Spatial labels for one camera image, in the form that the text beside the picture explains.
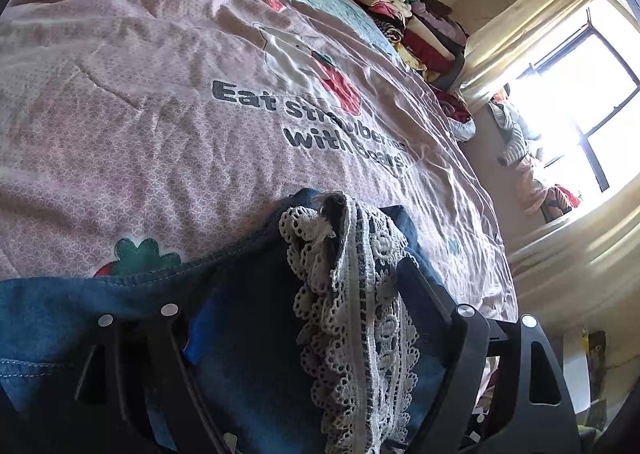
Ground blue denim lace-hem pants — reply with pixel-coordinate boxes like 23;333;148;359
0;186;452;454

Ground cream curtain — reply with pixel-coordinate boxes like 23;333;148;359
454;0;639;338

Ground clothes on window sill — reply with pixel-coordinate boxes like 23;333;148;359
487;83;580;223

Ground white red clothes heap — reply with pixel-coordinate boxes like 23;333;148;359
432;88;476;142

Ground pink strawberry print duvet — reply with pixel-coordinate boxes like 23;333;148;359
1;0;518;319

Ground stack of folded clothes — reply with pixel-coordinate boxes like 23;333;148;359
355;0;468;91

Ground light blue lace cloth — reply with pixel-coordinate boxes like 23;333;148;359
295;0;398;59

